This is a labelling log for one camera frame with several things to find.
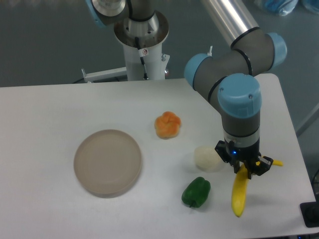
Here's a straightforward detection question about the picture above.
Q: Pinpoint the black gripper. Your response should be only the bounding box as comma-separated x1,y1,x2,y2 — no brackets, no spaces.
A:
215,139,273,179

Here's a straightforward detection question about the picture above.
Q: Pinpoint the yellow banana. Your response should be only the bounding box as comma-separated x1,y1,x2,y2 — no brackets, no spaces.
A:
231,160,284,218

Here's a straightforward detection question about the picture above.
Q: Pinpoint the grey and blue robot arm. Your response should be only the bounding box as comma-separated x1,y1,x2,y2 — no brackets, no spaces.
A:
87,0,287,178

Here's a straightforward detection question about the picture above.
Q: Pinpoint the beige round plate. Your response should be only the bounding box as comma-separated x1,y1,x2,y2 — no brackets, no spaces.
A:
73,129,142,198

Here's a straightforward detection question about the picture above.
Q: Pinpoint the green bell pepper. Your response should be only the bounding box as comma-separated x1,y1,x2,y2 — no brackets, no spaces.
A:
181,177,211,208

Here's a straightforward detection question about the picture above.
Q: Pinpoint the black device at table edge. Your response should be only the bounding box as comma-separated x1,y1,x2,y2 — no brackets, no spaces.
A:
300,202,319,228

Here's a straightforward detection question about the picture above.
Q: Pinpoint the orange bread roll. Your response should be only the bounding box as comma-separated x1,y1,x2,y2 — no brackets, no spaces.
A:
154,112,181,139

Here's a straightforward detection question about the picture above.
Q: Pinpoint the blue plastic bag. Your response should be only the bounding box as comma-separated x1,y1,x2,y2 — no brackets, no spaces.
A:
254,0,298,16

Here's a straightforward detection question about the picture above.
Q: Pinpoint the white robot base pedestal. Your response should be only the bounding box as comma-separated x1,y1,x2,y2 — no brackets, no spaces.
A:
82,10,170,83

